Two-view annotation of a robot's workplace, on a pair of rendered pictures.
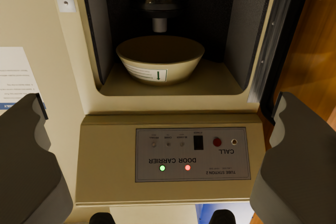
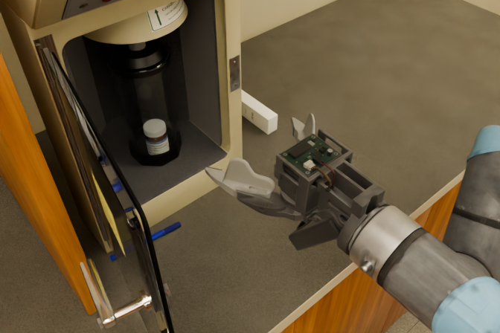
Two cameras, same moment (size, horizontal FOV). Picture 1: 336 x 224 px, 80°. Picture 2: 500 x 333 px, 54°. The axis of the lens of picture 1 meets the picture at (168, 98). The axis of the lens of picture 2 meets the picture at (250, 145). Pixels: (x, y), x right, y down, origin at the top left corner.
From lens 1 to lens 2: 0.65 m
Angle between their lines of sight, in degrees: 85
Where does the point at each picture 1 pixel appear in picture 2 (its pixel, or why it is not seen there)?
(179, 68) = (137, 33)
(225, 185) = not seen: outside the picture
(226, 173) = not seen: outside the picture
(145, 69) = (172, 20)
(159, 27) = not seen: hidden behind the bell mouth
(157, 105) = not seen: outside the picture
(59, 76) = not seen: outside the picture
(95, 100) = not seen: outside the picture
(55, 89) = not seen: outside the picture
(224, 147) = not seen: outside the picture
